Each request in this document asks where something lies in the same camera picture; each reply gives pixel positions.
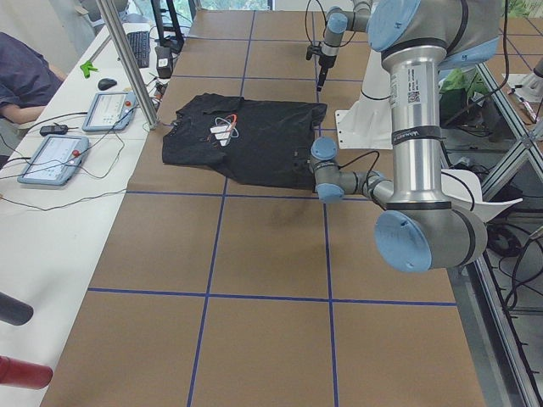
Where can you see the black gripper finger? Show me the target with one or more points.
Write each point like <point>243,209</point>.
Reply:
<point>322,76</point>

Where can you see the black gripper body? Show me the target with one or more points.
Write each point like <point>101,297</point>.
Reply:
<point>324,63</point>

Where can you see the black t-shirt with logo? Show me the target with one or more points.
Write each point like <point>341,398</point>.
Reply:
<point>261,154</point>

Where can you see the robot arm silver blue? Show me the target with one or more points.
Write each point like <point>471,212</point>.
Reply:
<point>420,228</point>
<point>338,22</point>

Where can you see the black box with label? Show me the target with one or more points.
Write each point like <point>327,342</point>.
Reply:
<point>164,62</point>

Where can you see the white plastic chair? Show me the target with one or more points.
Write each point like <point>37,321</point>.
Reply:
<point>464,189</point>

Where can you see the black keyboard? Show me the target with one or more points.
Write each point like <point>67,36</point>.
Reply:
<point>139,44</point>

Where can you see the far teach pendant tablet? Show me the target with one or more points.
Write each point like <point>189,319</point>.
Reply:
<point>110,111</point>

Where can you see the teach pendant tablet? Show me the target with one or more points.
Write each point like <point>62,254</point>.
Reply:
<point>110,111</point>
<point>55,161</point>

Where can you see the black computer mouse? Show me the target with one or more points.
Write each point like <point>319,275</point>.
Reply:
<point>106,83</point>

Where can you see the green plastic clip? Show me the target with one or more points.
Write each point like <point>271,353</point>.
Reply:
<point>87,68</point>

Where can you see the near teach pendant tablet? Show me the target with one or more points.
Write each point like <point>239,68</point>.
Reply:
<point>55,161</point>

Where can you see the black handheld remote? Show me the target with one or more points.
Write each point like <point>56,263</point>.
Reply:
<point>53,130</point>

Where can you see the seated person in blue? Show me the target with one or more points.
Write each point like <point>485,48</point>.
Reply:
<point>28,81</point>

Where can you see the red bottle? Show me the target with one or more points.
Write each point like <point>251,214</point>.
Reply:
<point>19,373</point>

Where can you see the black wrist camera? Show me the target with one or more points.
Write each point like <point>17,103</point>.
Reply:
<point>313,50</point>
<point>301,160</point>

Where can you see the aluminium frame post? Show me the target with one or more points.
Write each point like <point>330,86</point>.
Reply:
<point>118,36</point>

